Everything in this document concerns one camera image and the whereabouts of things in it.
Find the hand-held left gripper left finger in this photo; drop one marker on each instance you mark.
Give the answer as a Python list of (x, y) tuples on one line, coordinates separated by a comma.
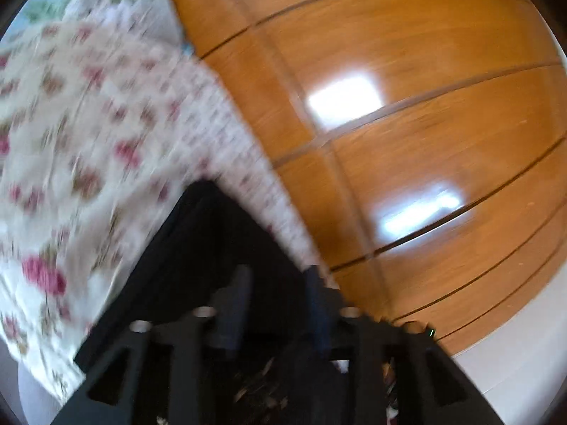
[(234, 314)]

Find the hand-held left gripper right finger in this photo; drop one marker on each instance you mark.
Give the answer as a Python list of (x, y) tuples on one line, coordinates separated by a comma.
[(317, 314)]

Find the black pants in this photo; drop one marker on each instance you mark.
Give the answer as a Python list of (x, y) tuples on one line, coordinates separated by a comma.
[(212, 239)]

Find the white mattress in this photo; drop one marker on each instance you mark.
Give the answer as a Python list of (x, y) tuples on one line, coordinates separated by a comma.
[(37, 394)]

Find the floral bedsheet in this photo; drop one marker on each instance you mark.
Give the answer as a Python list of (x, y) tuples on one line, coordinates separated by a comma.
[(88, 141)]

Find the wooden wardrobe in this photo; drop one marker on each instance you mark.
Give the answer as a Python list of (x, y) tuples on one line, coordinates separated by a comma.
[(398, 97)]

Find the floral pillow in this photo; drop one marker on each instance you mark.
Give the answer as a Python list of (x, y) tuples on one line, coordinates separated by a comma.
[(133, 0)]

